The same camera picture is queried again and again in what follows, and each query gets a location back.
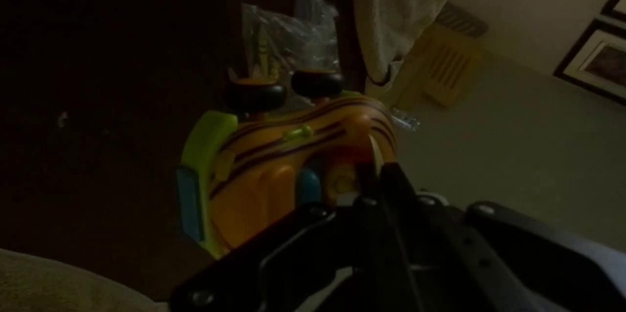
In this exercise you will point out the black framed picture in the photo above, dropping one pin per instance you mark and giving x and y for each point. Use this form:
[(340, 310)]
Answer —
[(594, 60), (617, 5)]

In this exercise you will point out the beige cushion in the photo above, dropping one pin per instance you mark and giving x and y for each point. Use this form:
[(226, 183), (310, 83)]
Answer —
[(54, 282)]

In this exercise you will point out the grey floor vent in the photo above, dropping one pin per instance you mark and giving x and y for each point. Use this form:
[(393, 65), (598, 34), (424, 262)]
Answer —
[(459, 19)]

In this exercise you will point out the clear plastic bag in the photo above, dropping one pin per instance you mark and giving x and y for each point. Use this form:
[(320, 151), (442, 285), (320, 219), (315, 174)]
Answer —
[(288, 33)]

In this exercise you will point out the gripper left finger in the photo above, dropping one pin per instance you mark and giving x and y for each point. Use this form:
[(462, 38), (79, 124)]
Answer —
[(293, 248)]

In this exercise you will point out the orange striped toy car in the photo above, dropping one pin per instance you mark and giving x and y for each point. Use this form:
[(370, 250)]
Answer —
[(274, 170)]

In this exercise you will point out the beige floor vent cover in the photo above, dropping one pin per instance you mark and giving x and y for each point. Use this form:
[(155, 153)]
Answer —
[(445, 67)]

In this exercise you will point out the white cloth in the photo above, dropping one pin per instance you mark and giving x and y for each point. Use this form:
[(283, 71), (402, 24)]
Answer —
[(396, 9)]

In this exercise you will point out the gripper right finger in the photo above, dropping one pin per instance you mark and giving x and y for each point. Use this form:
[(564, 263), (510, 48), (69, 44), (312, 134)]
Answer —
[(513, 248)]

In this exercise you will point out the small clear plastic wrapper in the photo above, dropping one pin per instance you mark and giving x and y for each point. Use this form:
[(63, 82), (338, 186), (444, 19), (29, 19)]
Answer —
[(405, 120)]

